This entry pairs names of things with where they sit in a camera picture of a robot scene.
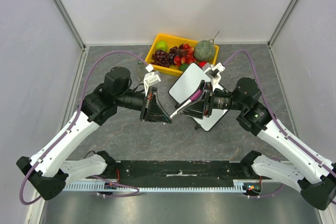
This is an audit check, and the green avocado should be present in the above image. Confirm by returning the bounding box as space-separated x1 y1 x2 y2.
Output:
179 63 189 72

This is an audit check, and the green netted melon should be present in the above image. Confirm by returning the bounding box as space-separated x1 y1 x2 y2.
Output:
194 40 216 61

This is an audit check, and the aluminium frame post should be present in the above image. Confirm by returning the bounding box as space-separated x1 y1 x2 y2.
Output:
52 0 86 50
267 0 316 47

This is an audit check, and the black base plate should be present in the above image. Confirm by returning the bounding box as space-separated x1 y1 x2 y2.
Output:
96 151 261 188

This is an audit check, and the magenta marker cap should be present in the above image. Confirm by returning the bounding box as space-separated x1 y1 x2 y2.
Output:
190 90 203 101

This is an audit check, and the red cherry bunch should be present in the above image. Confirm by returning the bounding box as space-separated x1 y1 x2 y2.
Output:
170 44 197 67

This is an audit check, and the right aluminium frame post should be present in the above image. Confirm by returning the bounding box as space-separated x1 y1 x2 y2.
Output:
267 0 316 47

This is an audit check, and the white cable duct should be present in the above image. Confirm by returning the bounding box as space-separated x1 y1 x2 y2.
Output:
62 179 263 193

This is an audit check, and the small whiteboard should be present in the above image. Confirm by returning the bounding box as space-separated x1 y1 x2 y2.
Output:
169 63 228 132

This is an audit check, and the white marker pen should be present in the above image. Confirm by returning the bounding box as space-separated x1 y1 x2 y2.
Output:
170 98 192 119

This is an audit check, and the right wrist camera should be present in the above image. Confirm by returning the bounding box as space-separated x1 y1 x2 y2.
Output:
202 63 225 91

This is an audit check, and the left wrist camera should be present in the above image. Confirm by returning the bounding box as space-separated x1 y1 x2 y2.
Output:
143 64 161 95

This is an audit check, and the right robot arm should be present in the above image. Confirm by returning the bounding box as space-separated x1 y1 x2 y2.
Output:
175 78 335 210

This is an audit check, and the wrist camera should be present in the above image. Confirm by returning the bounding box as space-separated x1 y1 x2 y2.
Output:
143 64 161 95
202 63 225 91

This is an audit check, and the left aluminium frame post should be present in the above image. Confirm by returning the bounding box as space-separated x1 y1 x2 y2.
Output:
52 0 86 50

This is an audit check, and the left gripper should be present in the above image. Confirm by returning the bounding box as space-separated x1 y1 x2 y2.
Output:
115 86 172 124

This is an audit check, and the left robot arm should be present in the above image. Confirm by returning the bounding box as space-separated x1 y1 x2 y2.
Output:
16 66 172 200

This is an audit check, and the yellow plastic bin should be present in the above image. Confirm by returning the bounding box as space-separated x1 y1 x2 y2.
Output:
145 34 219 77

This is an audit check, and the purple grape bunch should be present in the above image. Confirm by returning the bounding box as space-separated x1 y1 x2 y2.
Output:
150 47 180 68

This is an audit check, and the red apple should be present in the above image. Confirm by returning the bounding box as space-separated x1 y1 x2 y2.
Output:
198 61 207 68

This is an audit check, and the green apple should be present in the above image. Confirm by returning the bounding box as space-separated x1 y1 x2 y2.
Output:
155 40 168 51

